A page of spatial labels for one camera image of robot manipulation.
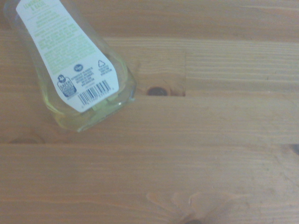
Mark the clear sanitizer pump bottle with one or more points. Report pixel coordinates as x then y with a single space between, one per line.
70 70

